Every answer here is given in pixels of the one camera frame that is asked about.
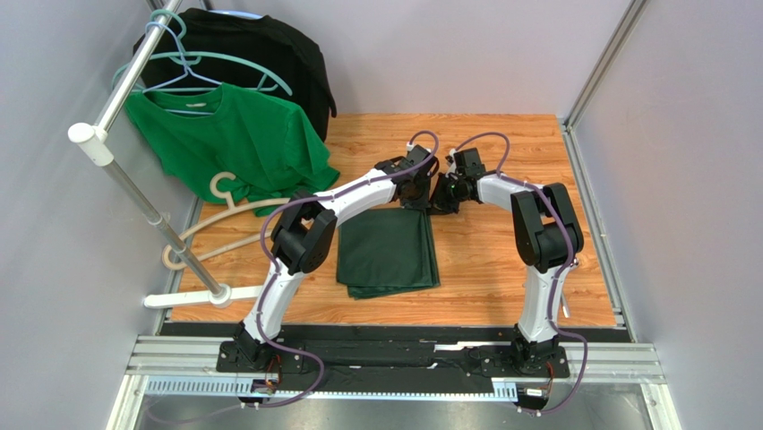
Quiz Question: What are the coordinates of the dark green cloth napkin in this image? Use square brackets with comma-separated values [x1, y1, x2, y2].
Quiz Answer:
[336, 209, 441, 300]

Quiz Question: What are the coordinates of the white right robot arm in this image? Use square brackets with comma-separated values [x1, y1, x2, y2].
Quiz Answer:
[431, 173, 583, 364]

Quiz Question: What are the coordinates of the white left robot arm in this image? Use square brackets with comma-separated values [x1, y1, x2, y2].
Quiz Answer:
[234, 168, 432, 362]

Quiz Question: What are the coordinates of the bright green t-shirt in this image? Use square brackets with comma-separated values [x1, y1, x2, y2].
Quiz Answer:
[124, 83, 339, 204]

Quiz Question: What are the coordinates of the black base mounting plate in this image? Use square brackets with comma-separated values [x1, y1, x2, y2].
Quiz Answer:
[216, 340, 570, 378]

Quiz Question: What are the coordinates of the beige plastic hanger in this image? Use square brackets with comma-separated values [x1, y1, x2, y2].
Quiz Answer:
[161, 171, 293, 271]

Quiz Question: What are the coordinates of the teal plastic hanger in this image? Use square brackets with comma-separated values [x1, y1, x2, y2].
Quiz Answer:
[112, 8, 295, 98]

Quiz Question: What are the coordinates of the black t-shirt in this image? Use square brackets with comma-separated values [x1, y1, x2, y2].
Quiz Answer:
[141, 8, 338, 141]

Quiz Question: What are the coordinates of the white metal clothes rack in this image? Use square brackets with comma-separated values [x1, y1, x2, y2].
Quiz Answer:
[67, 0, 270, 310]

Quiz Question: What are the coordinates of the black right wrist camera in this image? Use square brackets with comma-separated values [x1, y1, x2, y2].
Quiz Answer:
[450, 148, 487, 178]

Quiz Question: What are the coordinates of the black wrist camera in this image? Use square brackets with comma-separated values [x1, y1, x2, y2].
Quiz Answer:
[450, 148, 487, 178]
[392, 145, 437, 176]

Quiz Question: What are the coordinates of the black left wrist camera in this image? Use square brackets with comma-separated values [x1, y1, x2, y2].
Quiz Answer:
[392, 145, 437, 176]

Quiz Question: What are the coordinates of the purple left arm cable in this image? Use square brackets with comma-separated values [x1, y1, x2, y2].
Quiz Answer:
[254, 130, 442, 409]

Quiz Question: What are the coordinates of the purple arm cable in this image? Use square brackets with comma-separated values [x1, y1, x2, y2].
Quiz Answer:
[454, 131, 590, 416]
[254, 130, 442, 409]

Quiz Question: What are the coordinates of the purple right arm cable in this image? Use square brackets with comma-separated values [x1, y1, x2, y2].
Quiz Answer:
[454, 131, 590, 416]

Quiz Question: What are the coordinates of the aluminium frame rail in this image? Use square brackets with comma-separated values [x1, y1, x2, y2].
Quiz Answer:
[126, 336, 665, 401]

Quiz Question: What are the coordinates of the light blue wire hanger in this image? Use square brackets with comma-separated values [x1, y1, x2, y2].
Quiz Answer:
[140, 21, 221, 93]

